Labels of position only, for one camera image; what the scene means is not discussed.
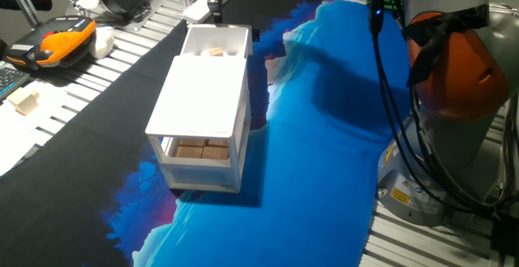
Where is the white power strip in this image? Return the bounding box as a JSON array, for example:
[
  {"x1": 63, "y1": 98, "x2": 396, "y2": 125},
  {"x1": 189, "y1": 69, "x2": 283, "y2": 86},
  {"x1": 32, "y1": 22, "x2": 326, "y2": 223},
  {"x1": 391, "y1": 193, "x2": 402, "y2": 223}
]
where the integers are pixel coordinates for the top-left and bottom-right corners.
[{"x1": 182, "y1": 0, "x2": 234, "y2": 25}]

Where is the black strap tie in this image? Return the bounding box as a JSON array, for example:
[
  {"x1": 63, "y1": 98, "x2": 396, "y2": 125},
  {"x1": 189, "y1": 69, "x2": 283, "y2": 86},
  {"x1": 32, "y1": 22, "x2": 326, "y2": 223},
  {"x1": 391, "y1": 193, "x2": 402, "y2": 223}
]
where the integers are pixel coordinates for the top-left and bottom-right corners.
[{"x1": 401, "y1": 3, "x2": 491, "y2": 88}]

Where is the orange black teach pendant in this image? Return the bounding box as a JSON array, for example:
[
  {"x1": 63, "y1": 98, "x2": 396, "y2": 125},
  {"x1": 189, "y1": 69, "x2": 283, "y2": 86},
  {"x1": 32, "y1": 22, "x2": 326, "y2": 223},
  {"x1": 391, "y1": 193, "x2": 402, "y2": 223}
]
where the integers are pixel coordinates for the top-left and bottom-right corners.
[{"x1": 5, "y1": 15, "x2": 98, "y2": 71}]

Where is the pale wooden block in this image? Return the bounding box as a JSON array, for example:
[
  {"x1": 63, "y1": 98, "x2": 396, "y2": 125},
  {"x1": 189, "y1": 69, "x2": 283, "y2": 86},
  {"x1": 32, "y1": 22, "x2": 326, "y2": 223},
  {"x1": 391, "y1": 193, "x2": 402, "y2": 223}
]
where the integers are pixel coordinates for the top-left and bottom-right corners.
[{"x1": 6, "y1": 87, "x2": 41, "y2": 117}]

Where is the blue black printed cloth mat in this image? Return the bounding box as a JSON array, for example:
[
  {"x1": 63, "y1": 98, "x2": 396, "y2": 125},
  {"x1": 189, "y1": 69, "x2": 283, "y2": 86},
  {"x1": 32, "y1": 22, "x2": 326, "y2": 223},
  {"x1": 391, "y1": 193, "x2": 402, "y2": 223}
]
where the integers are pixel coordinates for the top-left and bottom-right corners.
[{"x1": 0, "y1": 0, "x2": 414, "y2": 267}]

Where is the white lumpy object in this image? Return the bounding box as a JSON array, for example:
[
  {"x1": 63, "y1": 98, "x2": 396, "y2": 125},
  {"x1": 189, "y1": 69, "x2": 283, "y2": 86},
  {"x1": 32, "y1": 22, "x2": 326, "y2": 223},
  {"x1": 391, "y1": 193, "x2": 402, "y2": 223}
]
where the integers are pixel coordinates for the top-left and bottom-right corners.
[{"x1": 88, "y1": 26, "x2": 116, "y2": 60}]

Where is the aluminium profile bar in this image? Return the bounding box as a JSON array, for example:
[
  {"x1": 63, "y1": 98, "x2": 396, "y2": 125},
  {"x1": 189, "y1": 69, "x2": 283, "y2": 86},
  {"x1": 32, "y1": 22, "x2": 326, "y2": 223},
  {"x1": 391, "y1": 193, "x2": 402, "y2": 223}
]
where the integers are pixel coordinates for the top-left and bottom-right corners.
[{"x1": 1, "y1": 0, "x2": 42, "y2": 29}]

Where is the white drawer cabinet frame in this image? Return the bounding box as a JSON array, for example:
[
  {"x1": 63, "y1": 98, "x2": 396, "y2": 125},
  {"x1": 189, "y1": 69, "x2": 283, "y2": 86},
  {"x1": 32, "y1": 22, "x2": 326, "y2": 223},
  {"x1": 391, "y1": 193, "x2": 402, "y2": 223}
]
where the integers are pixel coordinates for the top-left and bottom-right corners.
[{"x1": 144, "y1": 54, "x2": 253, "y2": 194}]

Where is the black computer keyboard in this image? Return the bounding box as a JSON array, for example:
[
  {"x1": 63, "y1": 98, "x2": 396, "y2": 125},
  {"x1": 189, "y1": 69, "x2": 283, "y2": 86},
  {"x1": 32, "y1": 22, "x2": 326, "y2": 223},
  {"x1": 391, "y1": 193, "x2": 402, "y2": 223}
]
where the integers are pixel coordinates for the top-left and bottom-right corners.
[{"x1": 0, "y1": 61, "x2": 32, "y2": 102}]

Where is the grey reel base plate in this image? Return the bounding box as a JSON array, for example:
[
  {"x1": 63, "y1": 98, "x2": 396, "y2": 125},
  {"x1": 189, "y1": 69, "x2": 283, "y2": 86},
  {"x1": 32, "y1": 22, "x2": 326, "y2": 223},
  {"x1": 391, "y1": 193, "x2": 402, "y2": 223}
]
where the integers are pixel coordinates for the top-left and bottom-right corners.
[{"x1": 64, "y1": 0, "x2": 165, "y2": 32}]

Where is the black cable connector box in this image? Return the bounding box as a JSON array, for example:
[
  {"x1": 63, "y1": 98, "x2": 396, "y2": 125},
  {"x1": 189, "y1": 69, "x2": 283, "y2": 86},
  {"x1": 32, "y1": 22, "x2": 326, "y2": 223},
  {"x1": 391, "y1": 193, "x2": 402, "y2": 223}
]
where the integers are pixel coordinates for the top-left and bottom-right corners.
[{"x1": 489, "y1": 213, "x2": 519, "y2": 260}]

